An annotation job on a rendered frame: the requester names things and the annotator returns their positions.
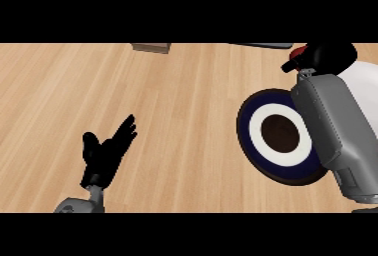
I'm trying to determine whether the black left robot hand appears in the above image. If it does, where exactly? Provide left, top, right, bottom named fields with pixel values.
left=80, top=113, right=139, bottom=191

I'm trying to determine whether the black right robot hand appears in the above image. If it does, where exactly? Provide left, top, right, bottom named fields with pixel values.
left=281, top=43, right=359, bottom=74

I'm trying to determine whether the navy and white plate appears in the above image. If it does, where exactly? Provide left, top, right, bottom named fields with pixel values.
left=236, top=88, right=331, bottom=187

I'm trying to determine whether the dark grey flat object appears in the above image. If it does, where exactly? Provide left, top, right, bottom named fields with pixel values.
left=227, top=43, right=295, bottom=50

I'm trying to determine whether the brown wooden block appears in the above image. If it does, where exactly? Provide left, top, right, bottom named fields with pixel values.
left=130, top=43, right=173, bottom=55

